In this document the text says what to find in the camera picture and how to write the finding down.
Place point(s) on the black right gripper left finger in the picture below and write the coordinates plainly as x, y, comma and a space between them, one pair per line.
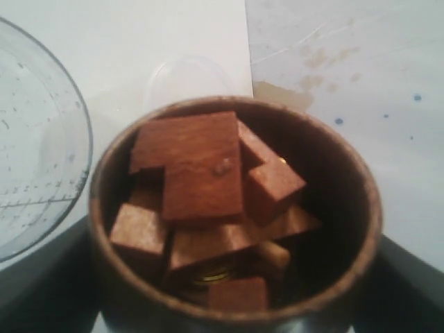
65, 298

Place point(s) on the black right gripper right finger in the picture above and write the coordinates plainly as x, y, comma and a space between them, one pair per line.
402, 294

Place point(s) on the brown wooden cup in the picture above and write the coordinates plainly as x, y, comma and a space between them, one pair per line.
328, 264

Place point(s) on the clear glass with tea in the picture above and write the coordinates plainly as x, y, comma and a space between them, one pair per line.
46, 141

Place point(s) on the translucent white plastic container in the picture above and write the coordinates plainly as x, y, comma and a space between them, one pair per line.
184, 78

